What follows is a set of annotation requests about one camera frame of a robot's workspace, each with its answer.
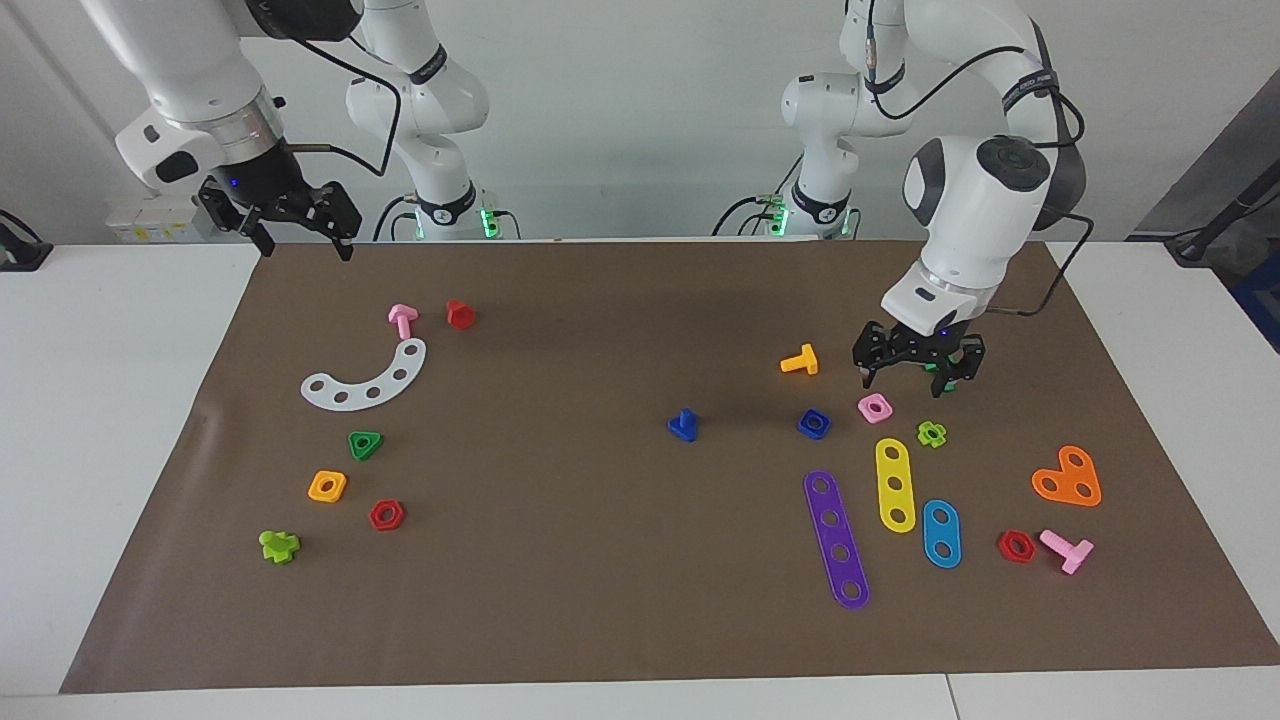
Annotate yellow three-hole plastic strip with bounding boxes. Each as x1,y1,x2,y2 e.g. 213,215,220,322
875,438,917,534

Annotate black clamp mount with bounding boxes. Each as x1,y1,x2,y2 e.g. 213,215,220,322
0,208,53,273

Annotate blue two-hole plastic strip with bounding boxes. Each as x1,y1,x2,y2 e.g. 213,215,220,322
922,499,963,569

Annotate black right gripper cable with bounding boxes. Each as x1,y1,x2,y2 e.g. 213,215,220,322
255,0,404,179

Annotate blue crate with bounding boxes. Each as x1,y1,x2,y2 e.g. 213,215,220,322
1232,255,1280,353

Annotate brown paper table mat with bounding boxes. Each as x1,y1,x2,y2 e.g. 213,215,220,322
58,238,1280,695

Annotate orange angled three-hole plate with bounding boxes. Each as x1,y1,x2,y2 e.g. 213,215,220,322
1031,445,1103,508

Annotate white curved five-hole plate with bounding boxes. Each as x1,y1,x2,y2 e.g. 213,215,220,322
300,338,428,412

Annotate black arm base cables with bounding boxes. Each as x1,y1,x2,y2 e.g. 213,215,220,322
372,195,421,243
712,193,791,238

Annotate black left arm base cables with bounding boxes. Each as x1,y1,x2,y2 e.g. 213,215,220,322
712,193,791,238

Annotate black stand pole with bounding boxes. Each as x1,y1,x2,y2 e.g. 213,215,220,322
1165,160,1280,266

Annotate black right arm base cables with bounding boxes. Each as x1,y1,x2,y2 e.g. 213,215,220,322
372,195,421,243

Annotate purple four-hole plastic strip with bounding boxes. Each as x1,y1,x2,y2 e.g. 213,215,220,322
803,470,871,610

